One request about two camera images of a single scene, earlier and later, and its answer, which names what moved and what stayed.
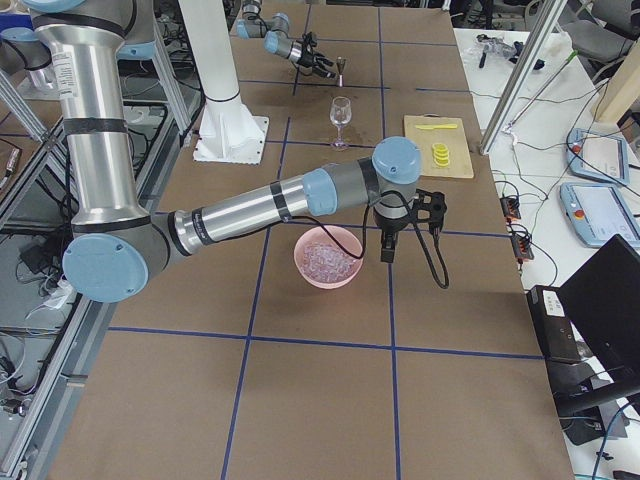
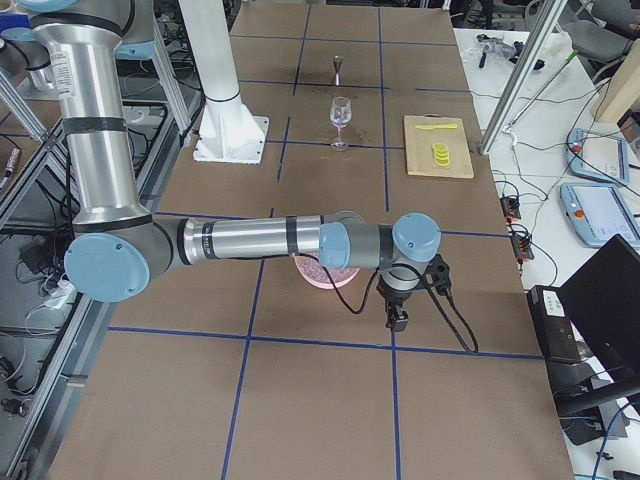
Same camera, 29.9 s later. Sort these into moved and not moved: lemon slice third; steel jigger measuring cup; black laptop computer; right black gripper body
Moved: right black gripper body
Not moved: steel jigger measuring cup; black laptop computer; lemon slice third
